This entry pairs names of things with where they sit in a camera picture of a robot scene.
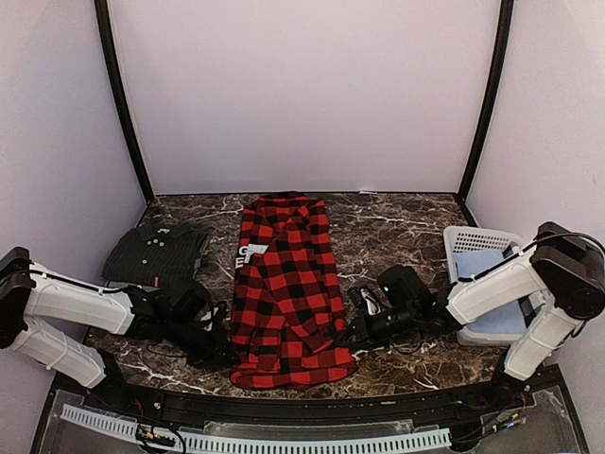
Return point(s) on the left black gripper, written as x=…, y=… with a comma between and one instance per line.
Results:
x=213, y=357

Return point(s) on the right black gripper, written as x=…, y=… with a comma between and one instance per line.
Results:
x=365, y=339

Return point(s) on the red black plaid shirt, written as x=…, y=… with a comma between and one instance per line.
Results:
x=287, y=309

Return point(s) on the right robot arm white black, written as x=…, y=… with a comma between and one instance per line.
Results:
x=566, y=267

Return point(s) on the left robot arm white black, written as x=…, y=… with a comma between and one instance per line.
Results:
x=183, y=314

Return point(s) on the folded black pinstripe shirt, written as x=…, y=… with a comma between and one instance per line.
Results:
x=156, y=255

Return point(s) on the light blue folded shirt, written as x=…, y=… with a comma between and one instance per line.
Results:
x=505, y=320

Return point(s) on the white plastic laundry basket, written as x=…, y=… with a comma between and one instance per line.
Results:
x=459, y=239

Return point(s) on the black white checked shirt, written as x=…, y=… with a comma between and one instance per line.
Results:
x=529, y=305

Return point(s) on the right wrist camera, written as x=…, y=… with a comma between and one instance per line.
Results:
x=365, y=300

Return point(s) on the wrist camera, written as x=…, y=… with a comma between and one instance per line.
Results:
x=214, y=316
x=365, y=300

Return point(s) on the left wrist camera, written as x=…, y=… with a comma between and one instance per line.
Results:
x=214, y=316

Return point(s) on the white slotted cable duct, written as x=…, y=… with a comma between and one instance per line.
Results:
x=239, y=438

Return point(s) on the black curved front rail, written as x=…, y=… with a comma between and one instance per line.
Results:
x=457, y=405

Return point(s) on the right black frame post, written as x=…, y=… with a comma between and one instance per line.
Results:
x=500, y=47

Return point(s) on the black frame post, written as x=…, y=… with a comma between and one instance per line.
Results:
x=500, y=47
x=104, y=26

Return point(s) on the left black frame post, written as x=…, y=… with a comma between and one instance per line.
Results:
x=104, y=26

